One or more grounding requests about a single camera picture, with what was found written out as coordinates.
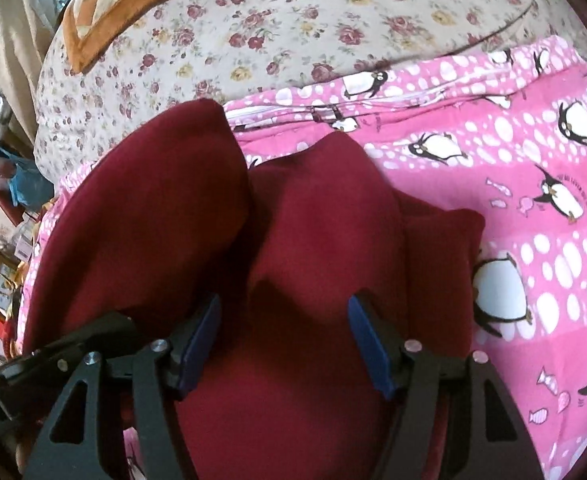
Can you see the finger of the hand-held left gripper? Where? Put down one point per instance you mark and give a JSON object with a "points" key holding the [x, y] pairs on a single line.
{"points": [[108, 335]]}

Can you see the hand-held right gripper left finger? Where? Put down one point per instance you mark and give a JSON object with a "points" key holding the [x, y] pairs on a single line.
{"points": [[201, 340]]}

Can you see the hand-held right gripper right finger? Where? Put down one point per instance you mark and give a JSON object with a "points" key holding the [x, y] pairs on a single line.
{"points": [[373, 345]]}

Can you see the dark red garment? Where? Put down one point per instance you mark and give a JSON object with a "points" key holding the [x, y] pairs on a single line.
{"points": [[298, 240]]}

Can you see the cardboard box with label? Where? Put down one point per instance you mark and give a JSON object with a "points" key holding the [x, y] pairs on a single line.
{"points": [[24, 246]]}

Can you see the blue plastic bag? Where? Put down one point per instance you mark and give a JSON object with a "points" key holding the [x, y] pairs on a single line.
{"points": [[28, 180]]}

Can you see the pink penguin print blanket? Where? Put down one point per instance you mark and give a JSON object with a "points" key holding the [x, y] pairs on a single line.
{"points": [[523, 185]]}

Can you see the orange checkered cushion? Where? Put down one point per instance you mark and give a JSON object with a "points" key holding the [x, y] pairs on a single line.
{"points": [[98, 25]]}

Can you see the beige curtain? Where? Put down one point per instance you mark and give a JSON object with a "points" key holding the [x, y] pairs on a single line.
{"points": [[13, 35]]}

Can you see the floral bedspread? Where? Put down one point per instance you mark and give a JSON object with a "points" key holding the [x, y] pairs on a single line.
{"points": [[298, 20]]}

